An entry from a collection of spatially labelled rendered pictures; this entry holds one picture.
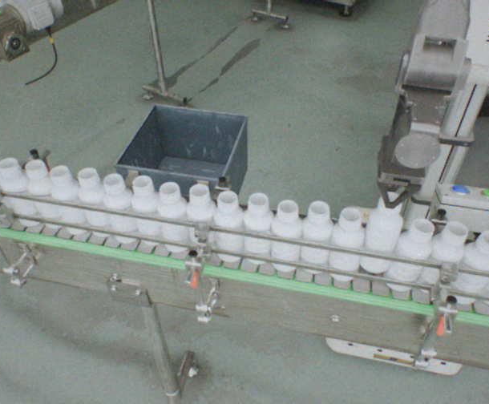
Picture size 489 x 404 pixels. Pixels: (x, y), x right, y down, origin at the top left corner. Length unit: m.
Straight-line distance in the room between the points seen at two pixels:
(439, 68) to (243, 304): 0.63
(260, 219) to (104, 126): 2.40
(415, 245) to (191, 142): 0.93
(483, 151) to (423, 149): 1.91
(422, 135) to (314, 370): 1.45
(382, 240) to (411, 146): 0.26
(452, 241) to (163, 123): 1.01
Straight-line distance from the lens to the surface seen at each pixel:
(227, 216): 0.86
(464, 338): 1.05
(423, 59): 0.66
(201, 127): 1.51
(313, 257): 0.90
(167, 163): 1.62
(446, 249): 0.88
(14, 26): 2.18
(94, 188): 0.97
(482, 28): 1.28
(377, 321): 1.01
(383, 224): 0.83
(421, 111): 0.65
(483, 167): 2.62
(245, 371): 1.94
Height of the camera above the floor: 1.77
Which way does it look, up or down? 44 degrees down
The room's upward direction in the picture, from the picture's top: 1 degrees counter-clockwise
